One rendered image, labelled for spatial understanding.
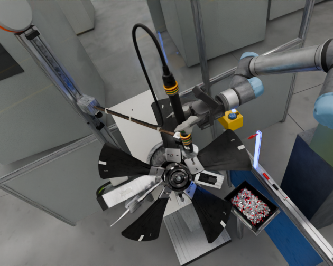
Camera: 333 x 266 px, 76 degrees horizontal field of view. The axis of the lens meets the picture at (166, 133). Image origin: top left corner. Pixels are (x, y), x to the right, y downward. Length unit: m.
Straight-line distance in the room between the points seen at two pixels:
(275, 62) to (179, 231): 1.64
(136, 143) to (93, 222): 1.50
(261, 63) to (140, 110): 0.63
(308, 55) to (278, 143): 1.84
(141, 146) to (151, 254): 1.23
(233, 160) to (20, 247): 2.50
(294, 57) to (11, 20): 1.05
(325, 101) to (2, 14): 1.12
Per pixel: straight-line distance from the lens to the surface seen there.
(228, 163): 1.03
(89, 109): 1.20
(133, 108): 1.18
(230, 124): 1.32
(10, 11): 1.13
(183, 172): 0.95
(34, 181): 1.99
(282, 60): 0.85
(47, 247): 2.77
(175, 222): 2.11
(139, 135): 1.19
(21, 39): 1.16
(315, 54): 0.79
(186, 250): 2.04
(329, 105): 0.66
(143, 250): 2.22
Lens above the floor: 2.05
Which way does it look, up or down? 48 degrees down
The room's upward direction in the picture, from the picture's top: 22 degrees counter-clockwise
